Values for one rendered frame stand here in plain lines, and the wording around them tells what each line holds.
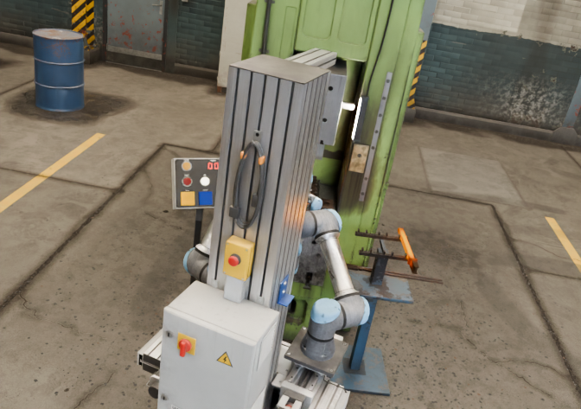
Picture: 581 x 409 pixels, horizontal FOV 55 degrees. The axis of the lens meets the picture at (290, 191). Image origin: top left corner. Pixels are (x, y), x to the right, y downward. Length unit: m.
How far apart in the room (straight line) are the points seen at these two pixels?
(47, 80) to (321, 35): 4.77
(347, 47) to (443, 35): 5.99
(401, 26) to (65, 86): 5.04
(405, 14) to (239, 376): 2.06
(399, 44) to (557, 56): 6.47
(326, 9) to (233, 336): 1.91
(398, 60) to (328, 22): 0.44
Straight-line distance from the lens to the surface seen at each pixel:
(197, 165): 3.17
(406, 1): 3.16
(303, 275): 3.49
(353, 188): 3.42
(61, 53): 7.29
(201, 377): 2.03
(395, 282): 3.38
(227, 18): 8.58
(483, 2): 9.13
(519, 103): 9.55
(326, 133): 3.15
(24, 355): 3.69
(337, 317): 2.38
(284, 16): 3.17
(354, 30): 3.17
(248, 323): 1.92
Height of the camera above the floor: 2.42
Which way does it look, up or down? 25 degrees down
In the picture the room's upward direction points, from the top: 9 degrees clockwise
